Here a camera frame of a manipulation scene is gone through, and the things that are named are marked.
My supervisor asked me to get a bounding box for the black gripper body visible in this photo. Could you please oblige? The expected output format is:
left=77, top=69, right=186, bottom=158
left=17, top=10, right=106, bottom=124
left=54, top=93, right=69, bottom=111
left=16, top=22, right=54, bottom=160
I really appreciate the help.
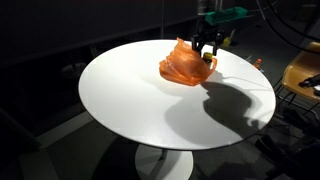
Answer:
left=190, top=27, right=226, bottom=46

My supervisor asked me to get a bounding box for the brown bottle with yellow cap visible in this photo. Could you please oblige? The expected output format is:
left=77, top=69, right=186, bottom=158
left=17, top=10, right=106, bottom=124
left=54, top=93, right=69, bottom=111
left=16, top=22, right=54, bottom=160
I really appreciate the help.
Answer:
left=202, top=52, right=214, bottom=66

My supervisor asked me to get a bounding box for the small bottle with orange cap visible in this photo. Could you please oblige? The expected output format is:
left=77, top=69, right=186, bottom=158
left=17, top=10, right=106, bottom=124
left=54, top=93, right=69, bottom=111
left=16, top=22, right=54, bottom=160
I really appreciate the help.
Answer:
left=253, top=58, right=264, bottom=71

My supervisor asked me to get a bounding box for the small yellow object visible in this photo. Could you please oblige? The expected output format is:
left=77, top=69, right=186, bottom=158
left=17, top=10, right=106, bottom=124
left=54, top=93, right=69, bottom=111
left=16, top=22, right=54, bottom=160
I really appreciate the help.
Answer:
left=222, top=36, right=232, bottom=48

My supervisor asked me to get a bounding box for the orange plastic bag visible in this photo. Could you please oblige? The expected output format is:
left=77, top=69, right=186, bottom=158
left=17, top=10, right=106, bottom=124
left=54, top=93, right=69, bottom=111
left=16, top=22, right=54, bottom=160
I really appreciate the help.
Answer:
left=158, top=37, right=219, bottom=87

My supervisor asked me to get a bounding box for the green plastic bin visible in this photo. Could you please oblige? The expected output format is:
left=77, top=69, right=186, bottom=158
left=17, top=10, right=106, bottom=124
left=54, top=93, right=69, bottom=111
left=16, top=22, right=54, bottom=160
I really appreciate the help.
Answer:
left=204, top=6, right=250, bottom=25

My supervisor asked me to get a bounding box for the black cable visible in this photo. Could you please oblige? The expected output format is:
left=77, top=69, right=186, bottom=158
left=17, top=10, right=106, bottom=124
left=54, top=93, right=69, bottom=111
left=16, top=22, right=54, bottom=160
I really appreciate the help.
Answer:
left=255, top=0, right=320, bottom=52

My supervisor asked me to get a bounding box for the white table pedestal base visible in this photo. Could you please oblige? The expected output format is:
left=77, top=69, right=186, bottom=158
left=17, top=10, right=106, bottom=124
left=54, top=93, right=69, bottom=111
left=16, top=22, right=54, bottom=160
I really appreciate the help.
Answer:
left=134, top=143, right=195, bottom=180

